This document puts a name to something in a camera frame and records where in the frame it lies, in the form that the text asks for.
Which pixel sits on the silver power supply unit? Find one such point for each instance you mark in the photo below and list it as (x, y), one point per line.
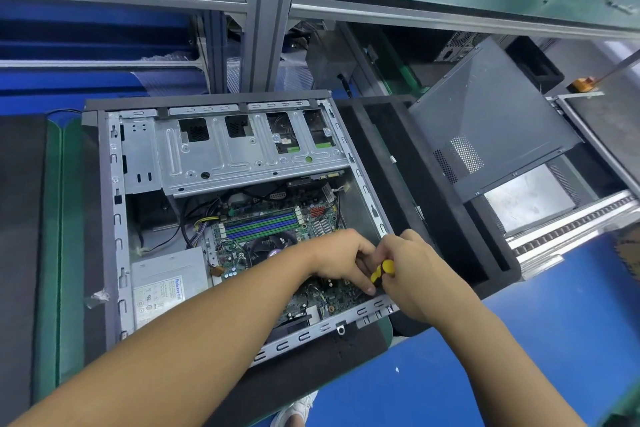
(168, 287)

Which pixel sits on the small yellowish hand tool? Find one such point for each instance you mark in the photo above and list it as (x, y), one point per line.
(620, 4)

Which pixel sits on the person's right forearm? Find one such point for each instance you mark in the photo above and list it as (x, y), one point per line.
(510, 372)

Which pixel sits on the person's right hand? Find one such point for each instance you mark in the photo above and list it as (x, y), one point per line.
(425, 277)

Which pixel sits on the grey metal conveyor plate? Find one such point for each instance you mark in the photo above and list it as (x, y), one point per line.
(530, 197)

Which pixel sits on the grey case side panel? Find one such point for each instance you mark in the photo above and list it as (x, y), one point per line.
(490, 116)

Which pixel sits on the green motherboard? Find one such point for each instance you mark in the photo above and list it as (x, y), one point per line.
(265, 223)

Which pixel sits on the blue plastic crate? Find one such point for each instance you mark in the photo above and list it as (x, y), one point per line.
(100, 51)

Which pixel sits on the person's left forearm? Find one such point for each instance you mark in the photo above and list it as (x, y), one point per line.
(180, 352)

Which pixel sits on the distant computer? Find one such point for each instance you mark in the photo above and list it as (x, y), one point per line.
(458, 44)

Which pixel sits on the clear plastic bag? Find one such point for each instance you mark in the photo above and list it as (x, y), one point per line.
(300, 71)

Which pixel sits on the aluminium conveyor frame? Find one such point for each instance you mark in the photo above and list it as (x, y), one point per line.
(580, 227)

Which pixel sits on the person's white shoe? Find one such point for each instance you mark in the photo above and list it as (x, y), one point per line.
(295, 410)

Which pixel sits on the dark grey computer case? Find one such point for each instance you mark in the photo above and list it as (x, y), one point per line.
(240, 151)

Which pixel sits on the black CPU fan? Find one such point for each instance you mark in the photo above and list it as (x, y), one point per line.
(268, 247)

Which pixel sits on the yellow push button box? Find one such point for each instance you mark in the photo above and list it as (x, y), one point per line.
(585, 84)

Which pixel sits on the person's left hand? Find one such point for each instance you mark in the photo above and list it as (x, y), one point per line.
(345, 260)

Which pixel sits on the thick aluminium frame post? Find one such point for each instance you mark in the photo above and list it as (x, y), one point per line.
(270, 11)

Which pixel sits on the black divided foam tray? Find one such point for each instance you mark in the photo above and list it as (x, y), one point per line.
(430, 201)

